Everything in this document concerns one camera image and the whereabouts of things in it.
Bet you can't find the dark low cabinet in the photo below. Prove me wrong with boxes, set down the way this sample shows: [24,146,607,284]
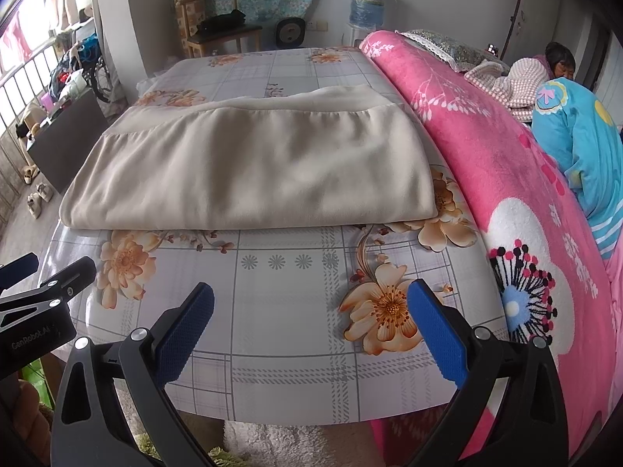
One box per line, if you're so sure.
[26,88,109,193]

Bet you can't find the white fluffy rug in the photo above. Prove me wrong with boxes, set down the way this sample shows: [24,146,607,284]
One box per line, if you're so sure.
[220,420,376,467]

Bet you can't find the green shopping bag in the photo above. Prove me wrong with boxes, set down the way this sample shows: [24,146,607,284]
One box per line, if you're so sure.
[21,358,55,410]

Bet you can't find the person lying in bed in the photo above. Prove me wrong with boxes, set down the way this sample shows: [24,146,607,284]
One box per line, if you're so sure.
[535,41,575,80]

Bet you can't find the blue water bottle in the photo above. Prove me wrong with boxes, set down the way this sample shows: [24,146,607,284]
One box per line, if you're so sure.
[348,0,385,30]

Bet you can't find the beige zip jacket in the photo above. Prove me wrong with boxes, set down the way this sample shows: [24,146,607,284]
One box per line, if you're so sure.
[59,86,437,230]

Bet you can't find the wooden chair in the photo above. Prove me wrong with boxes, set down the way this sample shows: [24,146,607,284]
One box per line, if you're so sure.
[173,0,263,58]

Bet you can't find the right beige shoe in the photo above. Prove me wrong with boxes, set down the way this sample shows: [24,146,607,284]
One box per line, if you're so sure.
[36,183,54,202]

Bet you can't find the white water dispenser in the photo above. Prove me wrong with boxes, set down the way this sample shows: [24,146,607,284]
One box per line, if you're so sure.
[347,23,378,47]

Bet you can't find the metal window railing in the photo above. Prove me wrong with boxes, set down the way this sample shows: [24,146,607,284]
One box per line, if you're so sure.
[1,38,62,229]

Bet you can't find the pink checkered cloth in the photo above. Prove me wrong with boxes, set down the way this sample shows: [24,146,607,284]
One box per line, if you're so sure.
[465,58,550,123]

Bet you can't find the floral bed sheet mattress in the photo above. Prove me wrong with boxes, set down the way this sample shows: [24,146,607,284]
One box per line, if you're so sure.
[38,45,510,426]

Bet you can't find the black item on chair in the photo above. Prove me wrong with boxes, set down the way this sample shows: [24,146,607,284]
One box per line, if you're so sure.
[197,9,246,35]

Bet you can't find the pink floral blanket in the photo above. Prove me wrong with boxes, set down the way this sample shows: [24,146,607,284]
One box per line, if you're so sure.
[360,31,622,454]

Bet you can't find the clutter pile on cabinet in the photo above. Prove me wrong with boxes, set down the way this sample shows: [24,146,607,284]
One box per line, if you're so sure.
[1,0,111,129]

